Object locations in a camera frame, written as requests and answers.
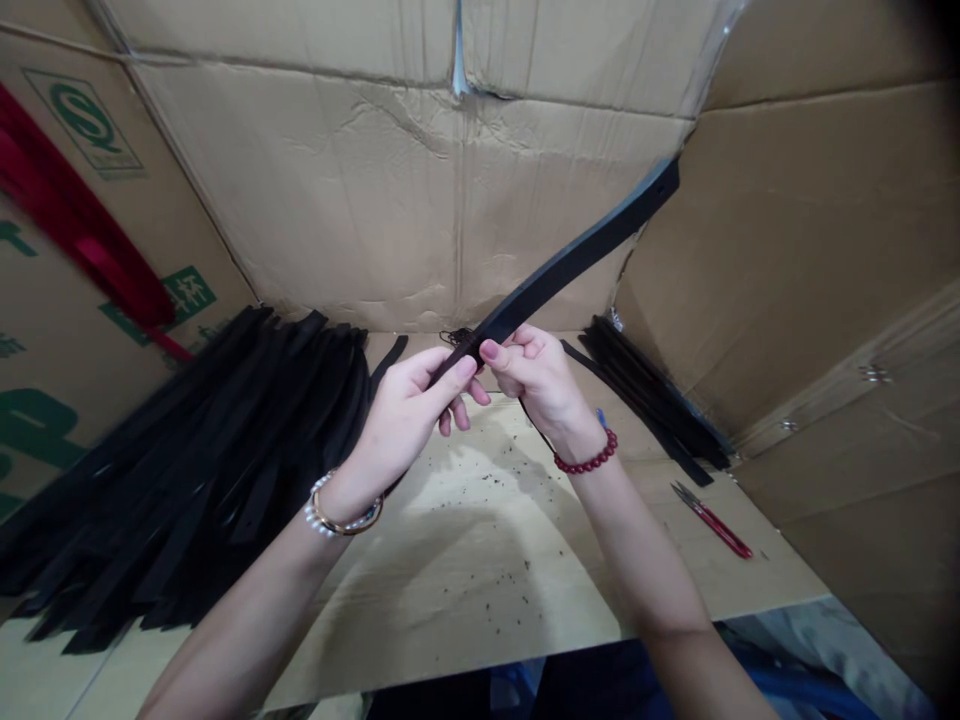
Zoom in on person's left hand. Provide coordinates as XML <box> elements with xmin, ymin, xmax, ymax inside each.
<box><xmin>318</xmin><ymin>345</ymin><xmax>493</xmax><ymax>500</ymax></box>

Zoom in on person's right hand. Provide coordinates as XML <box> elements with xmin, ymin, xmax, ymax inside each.
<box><xmin>476</xmin><ymin>323</ymin><xmax>615</xmax><ymax>457</ymax></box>

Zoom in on person's right thumb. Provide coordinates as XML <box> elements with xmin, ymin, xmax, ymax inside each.
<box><xmin>477</xmin><ymin>338</ymin><xmax>526</xmax><ymax>385</ymax></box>

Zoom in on person's left fingers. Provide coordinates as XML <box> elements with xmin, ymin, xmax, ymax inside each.
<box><xmin>437</xmin><ymin>378</ymin><xmax>493</xmax><ymax>437</ymax></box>

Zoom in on person's right index finger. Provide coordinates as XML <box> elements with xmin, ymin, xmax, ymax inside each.
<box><xmin>517</xmin><ymin>323</ymin><xmax>562</xmax><ymax>360</ymax></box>

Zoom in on person's left thumb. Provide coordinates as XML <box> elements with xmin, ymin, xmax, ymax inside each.
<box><xmin>427</xmin><ymin>355</ymin><xmax>480</xmax><ymax>395</ymax></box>

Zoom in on long black strap with hole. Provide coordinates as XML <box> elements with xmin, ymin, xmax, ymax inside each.
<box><xmin>437</xmin><ymin>159</ymin><xmax>683</xmax><ymax>374</ymax></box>

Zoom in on cardboard sheet work mat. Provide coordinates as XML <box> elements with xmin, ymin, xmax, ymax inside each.
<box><xmin>97</xmin><ymin>328</ymin><xmax>834</xmax><ymax>714</ymax></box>

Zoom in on red thread snips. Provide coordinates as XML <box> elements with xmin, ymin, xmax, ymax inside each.
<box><xmin>670</xmin><ymin>479</ymin><xmax>754</xmax><ymax>561</ymax></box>

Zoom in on stapled plain cardboard carton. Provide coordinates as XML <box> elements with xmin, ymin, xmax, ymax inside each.
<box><xmin>608</xmin><ymin>0</ymin><xmax>960</xmax><ymax>695</ymax></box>

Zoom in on person's body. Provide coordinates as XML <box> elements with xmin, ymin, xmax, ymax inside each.
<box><xmin>371</xmin><ymin>637</ymin><xmax>759</xmax><ymax>720</ymax></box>

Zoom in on cardboard carton with green print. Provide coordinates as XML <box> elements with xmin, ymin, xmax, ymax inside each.
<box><xmin>0</xmin><ymin>20</ymin><xmax>258</xmax><ymax>528</ymax></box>

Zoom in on short black strap piece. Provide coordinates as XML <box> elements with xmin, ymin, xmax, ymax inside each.
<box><xmin>369</xmin><ymin>334</ymin><xmax>411</xmax><ymax>393</ymax></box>

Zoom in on small pile of black straps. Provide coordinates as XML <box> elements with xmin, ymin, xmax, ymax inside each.
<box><xmin>558</xmin><ymin>313</ymin><xmax>738</xmax><ymax>486</ymax></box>

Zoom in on creased plain cardboard wall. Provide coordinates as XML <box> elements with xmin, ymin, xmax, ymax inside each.
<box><xmin>97</xmin><ymin>0</ymin><xmax>725</xmax><ymax>337</ymax></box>

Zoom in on large pile of black straps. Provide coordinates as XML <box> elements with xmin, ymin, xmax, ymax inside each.
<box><xmin>0</xmin><ymin>305</ymin><xmax>374</xmax><ymax>655</ymax></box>

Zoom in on red ribbon strap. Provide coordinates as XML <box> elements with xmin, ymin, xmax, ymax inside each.
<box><xmin>0</xmin><ymin>80</ymin><xmax>198</xmax><ymax>363</ymax></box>

